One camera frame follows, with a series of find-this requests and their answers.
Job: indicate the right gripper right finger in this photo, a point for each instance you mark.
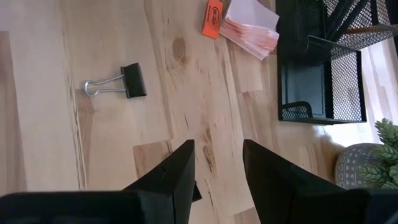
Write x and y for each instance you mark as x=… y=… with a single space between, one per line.
x=280 y=193

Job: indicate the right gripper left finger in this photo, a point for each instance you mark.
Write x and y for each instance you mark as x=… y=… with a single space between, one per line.
x=161 y=193

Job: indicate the black binder clip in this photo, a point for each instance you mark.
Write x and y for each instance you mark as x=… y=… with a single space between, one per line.
x=133 y=81

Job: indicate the pink sticky note pad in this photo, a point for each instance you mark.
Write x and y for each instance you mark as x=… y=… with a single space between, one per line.
x=248 y=34

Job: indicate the orange eraser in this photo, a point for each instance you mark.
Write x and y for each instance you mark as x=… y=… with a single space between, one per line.
x=212 y=18

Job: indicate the orange wooden pencil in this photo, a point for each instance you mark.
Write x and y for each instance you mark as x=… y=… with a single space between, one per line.
x=367 y=30

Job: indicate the black pen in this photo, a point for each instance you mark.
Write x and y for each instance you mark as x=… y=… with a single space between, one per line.
x=351 y=20
x=333 y=15

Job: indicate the black mesh desk organizer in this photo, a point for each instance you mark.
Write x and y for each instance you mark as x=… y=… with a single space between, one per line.
x=292 y=28

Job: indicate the green plant in patterned pot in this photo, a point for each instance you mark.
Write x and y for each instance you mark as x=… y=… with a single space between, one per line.
x=351 y=168

